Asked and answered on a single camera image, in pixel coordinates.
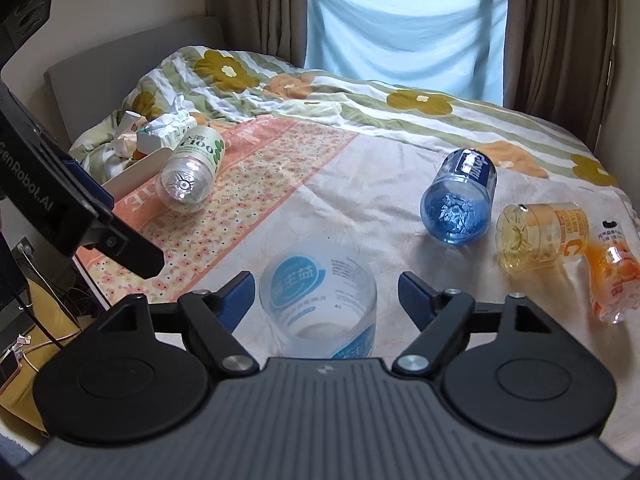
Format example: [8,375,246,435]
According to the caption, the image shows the green and white tissue pack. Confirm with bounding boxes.
[136,109,199,154]

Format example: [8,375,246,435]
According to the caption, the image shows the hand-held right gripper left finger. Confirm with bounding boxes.
[87,271,261,377]

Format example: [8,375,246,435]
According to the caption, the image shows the thin cable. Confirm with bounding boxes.
[0,245,83,376]

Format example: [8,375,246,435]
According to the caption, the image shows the flower-print striped quilt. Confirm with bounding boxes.
[69,45,637,221]

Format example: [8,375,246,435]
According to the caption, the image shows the yellow transparent cup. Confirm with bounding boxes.
[496,202,592,274]

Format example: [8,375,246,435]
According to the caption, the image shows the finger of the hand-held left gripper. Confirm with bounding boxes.
[82,210,166,279]

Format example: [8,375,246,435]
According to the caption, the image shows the orange printed plastic bottle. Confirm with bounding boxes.
[582,219,640,325]

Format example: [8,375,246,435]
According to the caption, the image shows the grey bed headboard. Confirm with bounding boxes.
[44,16,227,147]

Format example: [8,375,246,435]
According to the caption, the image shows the clear cup with green label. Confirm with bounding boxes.
[156,126,227,213]

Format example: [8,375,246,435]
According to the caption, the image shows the light blue window cloth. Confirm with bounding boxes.
[305,0,510,107]

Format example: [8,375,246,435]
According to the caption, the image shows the clear cup with light-blue label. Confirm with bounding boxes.
[259,242,377,361]

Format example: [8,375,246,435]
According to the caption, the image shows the brown curtain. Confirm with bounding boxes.
[202,0,309,69]
[502,0,622,155]

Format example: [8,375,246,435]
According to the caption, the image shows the pink floral bed sheet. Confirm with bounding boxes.
[74,112,640,413]

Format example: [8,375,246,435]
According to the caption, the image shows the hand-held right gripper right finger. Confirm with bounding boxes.
[392,271,561,376]

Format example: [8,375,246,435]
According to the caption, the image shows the crumpled white paper cup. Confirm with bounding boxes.
[113,110,147,159]

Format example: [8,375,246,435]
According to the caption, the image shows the blue transparent cup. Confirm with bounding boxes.
[420,148,497,247]

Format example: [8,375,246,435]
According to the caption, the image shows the white cardboard box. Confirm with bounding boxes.
[101,147,174,202]

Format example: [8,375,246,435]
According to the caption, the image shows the yellow bedside cabinet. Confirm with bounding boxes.
[0,278,83,432]

